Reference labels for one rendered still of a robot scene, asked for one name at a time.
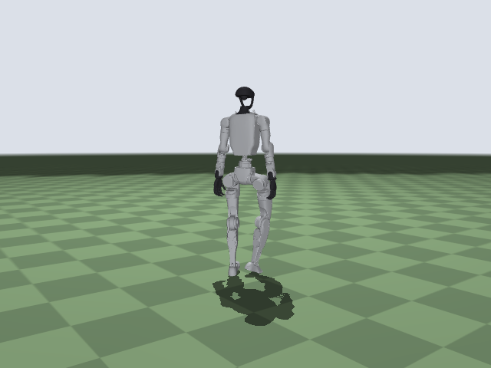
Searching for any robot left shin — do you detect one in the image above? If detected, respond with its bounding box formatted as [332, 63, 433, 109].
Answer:
[227, 218, 238, 267]

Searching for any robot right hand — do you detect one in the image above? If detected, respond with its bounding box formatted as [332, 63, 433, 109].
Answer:
[266, 172, 276, 199]

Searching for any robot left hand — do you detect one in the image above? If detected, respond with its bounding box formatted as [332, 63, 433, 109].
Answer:
[213, 170, 226, 196]

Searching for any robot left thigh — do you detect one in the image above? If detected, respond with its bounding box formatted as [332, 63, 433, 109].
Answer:
[222, 172, 240, 230]

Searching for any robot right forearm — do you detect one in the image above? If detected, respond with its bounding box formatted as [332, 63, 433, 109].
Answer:
[264, 143, 276, 178]

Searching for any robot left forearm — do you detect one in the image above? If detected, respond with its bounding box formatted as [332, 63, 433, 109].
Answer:
[215, 148, 226, 176]

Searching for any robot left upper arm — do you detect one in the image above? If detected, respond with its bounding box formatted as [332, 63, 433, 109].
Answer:
[219, 117, 230, 153]

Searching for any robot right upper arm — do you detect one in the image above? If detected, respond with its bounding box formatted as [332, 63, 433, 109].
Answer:
[255, 115, 270, 153]

